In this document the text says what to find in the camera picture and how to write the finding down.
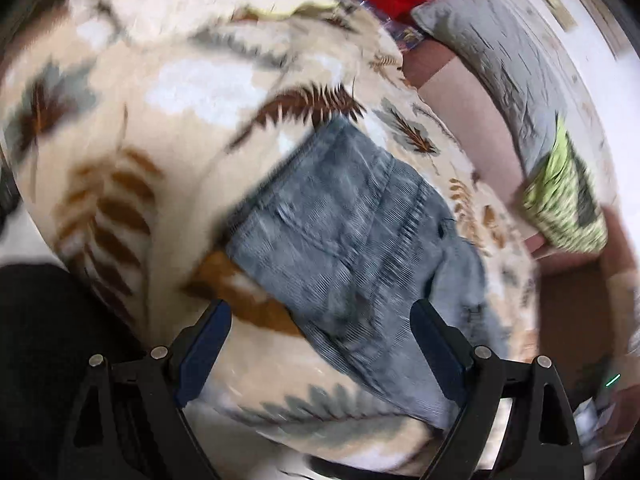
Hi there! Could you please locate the small wall picture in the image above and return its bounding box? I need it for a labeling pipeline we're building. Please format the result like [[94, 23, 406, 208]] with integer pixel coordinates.
[[537, 0, 578, 31]]

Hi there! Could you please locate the yellow-green cloth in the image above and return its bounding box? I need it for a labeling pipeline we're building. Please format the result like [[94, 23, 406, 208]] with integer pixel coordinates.
[[247, 1, 343, 22]]

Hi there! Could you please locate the cream leaf print blanket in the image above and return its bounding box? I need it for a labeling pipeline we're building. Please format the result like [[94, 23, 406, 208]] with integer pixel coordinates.
[[0, 0, 541, 476]]

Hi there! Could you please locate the large wall picture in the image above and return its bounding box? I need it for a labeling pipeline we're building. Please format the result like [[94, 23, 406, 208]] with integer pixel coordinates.
[[570, 0, 626, 56]]

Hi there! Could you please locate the grey pillow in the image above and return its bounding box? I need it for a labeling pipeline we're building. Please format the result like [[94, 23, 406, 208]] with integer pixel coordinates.
[[410, 0, 571, 176]]

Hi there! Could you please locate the neon green patterned cloth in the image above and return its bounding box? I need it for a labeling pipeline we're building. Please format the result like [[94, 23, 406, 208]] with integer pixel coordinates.
[[522, 115, 608, 256]]

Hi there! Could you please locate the brown wooden bed frame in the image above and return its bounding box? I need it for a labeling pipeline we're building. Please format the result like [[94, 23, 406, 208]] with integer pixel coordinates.
[[537, 205, 640, 361]]

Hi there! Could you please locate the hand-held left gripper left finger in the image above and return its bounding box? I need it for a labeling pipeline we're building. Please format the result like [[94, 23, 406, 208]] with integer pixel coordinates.
[[57, 299, 233, 480]]

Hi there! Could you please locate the pink bed sheet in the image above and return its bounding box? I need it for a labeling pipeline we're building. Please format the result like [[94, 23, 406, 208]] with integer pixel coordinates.
[[402, 37, 551, 261]]

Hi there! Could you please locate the blue denim garment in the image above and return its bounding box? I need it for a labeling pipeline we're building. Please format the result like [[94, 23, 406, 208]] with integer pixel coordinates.
[[225, 115, 511, 433]]

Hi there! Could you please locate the colourful printed packet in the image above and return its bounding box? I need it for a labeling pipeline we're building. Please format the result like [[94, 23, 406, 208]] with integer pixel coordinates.
[[360, 0, 426, 53]]

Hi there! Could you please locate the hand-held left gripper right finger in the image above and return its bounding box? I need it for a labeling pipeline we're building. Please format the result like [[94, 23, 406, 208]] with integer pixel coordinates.
[[409, 299, 586, 480]]

